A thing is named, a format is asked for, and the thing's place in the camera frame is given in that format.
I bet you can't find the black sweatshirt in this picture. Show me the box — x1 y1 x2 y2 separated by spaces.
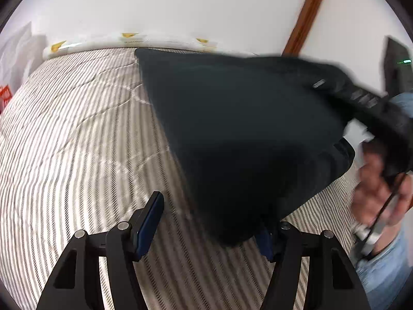
135 48 412 246

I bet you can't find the person's right hand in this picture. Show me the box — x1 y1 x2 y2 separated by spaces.
351 141 412 230

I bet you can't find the striped quilted mattress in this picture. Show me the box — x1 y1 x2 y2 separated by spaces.
0 47 366 310

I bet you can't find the red paper shopping bag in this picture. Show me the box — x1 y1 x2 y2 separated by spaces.
0 86 13 113

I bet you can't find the white Miniso plastic bag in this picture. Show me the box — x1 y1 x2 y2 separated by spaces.
1 23 47 95

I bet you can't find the white yellow patterned sheet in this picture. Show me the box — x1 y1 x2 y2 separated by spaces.
43 32 218 60

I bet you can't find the brown wooden door frame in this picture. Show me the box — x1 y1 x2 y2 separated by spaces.
282 0 323 57

